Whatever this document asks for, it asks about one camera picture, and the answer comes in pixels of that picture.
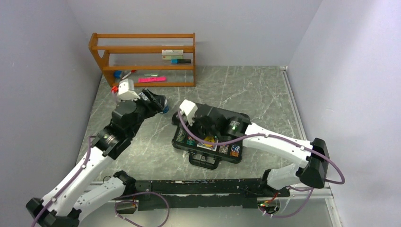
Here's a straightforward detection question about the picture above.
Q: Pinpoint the yellow blue poker chip stack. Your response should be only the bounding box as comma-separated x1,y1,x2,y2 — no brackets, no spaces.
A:
175,129,187,143

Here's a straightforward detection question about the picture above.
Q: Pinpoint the pink highlighter marker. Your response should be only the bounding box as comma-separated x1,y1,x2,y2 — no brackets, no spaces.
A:
138,77,167,83

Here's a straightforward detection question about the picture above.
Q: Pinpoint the blue playing card deck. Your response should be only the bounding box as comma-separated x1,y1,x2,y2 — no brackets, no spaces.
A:
197,142,217,151

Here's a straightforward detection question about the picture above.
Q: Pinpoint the blue white lidded jar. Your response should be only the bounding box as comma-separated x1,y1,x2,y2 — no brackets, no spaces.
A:
160,99,169,114

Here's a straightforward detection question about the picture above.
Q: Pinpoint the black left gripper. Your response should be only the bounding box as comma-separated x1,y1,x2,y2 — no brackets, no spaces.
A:
125,88,166,138

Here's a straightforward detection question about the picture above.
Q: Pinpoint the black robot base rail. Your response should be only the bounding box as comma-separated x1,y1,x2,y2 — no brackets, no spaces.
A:
117,178,290,211

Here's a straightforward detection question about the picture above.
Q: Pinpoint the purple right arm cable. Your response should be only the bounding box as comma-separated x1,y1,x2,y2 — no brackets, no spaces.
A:
177,109,346,218

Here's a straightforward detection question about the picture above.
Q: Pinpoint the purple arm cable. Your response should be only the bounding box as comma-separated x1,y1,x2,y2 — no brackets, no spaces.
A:
30,91,170,227
177,109,346,218

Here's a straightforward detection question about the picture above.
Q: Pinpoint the pink white chip stack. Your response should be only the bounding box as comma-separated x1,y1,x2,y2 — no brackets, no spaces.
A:
218,145,229,155

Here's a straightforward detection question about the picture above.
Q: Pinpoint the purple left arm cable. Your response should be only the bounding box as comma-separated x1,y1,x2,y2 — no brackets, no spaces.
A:
30,91,170,227

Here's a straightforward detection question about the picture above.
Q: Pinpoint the green chip stack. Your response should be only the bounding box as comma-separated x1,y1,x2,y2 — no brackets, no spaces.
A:
186,136,196,146

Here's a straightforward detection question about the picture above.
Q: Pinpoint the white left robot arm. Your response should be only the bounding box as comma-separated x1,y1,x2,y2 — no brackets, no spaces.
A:
26,88,169,227

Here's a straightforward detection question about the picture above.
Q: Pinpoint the white red box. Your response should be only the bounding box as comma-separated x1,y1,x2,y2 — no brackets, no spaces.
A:
161,49,184,58

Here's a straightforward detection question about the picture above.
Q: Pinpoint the teal marker pen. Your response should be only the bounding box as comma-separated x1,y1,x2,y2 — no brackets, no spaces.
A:
171,59,192,64

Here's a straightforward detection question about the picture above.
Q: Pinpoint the black poker set case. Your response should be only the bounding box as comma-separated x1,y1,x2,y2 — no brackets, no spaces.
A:
172,103,251,170

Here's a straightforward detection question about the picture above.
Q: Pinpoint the blue capped small bottle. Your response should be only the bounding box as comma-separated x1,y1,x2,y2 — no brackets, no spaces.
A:
113,70,124,79

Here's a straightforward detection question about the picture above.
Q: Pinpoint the red white marker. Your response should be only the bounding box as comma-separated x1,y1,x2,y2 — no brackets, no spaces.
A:
121,70,136,80

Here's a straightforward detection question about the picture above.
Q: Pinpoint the yellow dealer button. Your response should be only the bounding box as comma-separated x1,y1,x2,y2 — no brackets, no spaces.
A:
204,136,216,147

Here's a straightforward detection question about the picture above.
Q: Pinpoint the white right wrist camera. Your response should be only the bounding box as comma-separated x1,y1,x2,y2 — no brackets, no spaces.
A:
179,99,198,126

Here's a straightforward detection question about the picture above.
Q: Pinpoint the orange wooden shelf rack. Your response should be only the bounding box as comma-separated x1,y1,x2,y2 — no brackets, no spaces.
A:
88,33,196,87

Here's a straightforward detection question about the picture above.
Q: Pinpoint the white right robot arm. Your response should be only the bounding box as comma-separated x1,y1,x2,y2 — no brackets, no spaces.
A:
189,113,329,196

